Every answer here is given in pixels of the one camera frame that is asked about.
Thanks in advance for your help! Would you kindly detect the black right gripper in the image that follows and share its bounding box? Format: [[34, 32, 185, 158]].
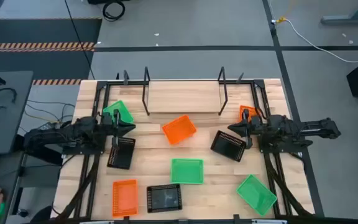
[[227, 108, 262, 149]]

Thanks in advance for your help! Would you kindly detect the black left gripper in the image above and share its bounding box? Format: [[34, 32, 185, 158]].
[[101, 108, 136, 151]]

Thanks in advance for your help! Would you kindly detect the green plastic mesh basket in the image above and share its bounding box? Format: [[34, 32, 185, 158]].
[[170, 158, 204, 185], [103, 100, 135, 124], [236, 174, 278, 217]]

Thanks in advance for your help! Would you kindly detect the orange plastic mesh basket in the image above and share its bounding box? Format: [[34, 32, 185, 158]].
[[238, 105, 260, 123], [161, 114, 198, 146], [112, 179, 139, 218]]

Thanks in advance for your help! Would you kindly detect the black plastic mesh basket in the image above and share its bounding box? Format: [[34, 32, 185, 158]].
[[210, 129, 248, 163], [146, 183, 183, 214], [106, 136, 136, 170]]

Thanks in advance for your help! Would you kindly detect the wooden shelf board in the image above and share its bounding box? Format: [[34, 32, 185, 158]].
[[147, 80, 223, 114]]

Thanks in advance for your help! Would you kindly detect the black power adapter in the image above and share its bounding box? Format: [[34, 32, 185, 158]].
[[37, 121, 58, 131]]

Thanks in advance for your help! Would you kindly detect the dark grey keyboard desk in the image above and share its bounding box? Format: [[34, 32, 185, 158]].
[[0, 151, 28, 224]]

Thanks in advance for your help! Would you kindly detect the black floor mat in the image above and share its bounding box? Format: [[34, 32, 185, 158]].
[[0, 17, 103, 82]]

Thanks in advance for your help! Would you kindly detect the grey metal table leg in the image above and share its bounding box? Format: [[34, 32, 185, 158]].
[[320, 0, 358, 26]]

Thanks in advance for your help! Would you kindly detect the black metal shelf end frame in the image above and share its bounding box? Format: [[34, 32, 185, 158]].
[[218, 66, 229, 116], [141, 66, 152, 117]]

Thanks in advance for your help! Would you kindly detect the black aluminium rig frame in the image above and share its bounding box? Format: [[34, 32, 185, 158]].
[[52, 79, 316, 224]]

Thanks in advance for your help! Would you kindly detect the thin black floor cable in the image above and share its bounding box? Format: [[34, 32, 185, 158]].
[[25, 98, 76, 123]]

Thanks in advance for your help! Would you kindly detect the thin yellow floor cable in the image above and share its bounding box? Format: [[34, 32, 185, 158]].
[[22, 110, 61, 124]]

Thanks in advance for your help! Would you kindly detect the long black hanging cable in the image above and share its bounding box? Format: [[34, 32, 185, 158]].
[[63, 0, 96, 81]]

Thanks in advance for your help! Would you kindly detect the coiled black floor cable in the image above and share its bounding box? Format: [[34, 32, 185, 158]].
[[102, 0, 126, 22]]

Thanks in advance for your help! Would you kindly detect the white floor cable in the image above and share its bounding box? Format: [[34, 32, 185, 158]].
[[270, 17, 358, 64]]

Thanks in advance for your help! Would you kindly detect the yellow hanging cable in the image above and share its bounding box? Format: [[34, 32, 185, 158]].
[[275, 0, 297, 24]]

